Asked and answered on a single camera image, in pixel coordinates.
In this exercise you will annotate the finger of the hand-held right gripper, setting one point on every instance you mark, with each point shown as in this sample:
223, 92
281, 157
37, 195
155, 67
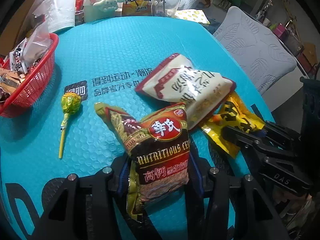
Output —
282, 135
245, 140

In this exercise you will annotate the yellow smiley print paper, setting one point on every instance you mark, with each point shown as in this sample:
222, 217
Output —
192, 15

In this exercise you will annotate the brown cereal packet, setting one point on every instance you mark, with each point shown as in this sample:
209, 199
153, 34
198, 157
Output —
160, 155

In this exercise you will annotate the green wrapped lollipop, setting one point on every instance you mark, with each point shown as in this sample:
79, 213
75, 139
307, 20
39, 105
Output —
71, 103

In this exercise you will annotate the pink box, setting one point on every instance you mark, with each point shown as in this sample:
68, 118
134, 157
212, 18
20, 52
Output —
280, 31

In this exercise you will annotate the white padded mailer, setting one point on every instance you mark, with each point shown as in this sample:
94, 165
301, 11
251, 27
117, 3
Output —
60, 12

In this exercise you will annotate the grey leaf-pattern cushion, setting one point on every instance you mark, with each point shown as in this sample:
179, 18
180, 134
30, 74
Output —
255, 52

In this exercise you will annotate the yellow and black snack packet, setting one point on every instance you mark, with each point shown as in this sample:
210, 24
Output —
237, 115

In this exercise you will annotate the dark brown snack packet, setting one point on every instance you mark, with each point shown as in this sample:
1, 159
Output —
10, 85

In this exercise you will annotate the white and maroon snack bag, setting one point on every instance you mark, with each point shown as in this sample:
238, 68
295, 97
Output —
190, 87

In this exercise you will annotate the glass mug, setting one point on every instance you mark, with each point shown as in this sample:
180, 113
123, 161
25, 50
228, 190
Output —
170, 7

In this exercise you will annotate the white plush dog charm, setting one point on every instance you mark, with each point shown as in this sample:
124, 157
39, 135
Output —
107, 3

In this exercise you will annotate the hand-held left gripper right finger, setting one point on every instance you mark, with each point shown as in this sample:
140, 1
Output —
197, 177

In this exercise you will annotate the white peanut snack packet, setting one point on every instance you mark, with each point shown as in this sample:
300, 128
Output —
17, 57

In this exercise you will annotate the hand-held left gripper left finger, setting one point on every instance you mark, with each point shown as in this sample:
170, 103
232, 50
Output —
122, 177

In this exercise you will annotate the red plastic mesh basket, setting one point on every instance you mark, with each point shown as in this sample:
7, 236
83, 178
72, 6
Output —
37, 87

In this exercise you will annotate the red packet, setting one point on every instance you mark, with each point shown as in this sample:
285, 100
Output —
79, 12

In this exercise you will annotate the clear plastic packet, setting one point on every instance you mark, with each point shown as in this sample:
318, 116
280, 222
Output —
37, 45

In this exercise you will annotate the cardboard box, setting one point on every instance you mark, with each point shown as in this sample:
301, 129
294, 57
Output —
15, 35

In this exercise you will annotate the cream kettle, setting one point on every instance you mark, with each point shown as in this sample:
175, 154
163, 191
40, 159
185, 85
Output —
90, 12

